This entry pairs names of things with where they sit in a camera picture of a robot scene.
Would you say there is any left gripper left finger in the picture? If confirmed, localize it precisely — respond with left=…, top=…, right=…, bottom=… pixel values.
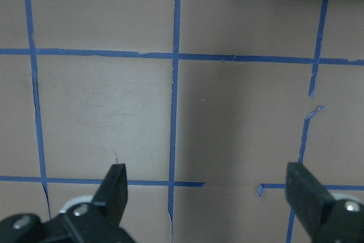
left=91, top=164, right=128, bottom=226

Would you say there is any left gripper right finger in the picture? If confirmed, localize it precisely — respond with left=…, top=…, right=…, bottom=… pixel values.
left=285, top=162, right=336, bottom=234

